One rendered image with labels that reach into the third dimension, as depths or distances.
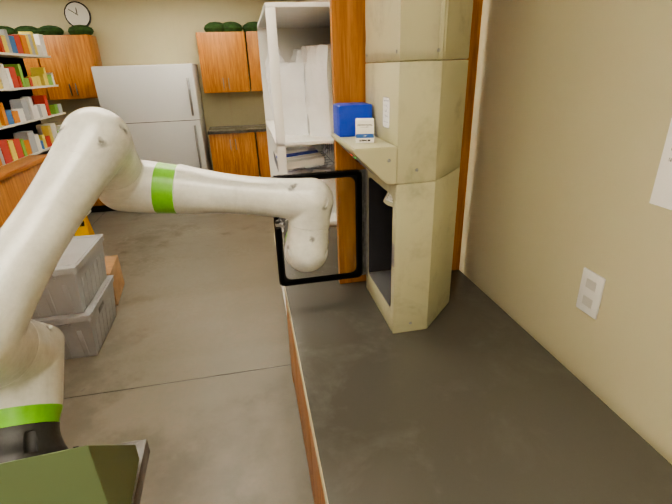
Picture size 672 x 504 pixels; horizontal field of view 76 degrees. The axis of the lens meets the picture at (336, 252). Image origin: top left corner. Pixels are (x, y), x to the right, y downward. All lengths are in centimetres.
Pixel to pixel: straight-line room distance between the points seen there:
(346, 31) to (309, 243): 73
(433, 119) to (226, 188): 55
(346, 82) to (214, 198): 66
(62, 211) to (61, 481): 43
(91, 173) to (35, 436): 46
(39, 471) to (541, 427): 97
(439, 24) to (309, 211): 54
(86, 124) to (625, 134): 109
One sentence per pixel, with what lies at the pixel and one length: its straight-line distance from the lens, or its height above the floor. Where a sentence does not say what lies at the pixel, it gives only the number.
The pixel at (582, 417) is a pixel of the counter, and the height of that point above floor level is 94.
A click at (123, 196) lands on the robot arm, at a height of 146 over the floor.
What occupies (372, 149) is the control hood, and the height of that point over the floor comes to 151.
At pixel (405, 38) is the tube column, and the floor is 176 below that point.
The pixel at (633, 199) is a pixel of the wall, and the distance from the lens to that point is 115.
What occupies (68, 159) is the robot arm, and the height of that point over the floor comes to 157.
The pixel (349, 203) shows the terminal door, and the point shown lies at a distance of 149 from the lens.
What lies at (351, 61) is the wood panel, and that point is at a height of 172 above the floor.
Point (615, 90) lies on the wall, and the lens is 119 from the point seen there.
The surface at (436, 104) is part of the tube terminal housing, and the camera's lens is 118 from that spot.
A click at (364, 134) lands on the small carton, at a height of 153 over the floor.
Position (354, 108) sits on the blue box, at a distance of 133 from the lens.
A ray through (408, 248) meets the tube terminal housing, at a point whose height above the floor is 122.
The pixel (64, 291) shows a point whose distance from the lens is 312.
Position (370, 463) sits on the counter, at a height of 94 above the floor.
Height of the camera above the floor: 170
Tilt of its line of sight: 23 degrees down
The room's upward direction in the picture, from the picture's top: 2 degrees counter-clockwise
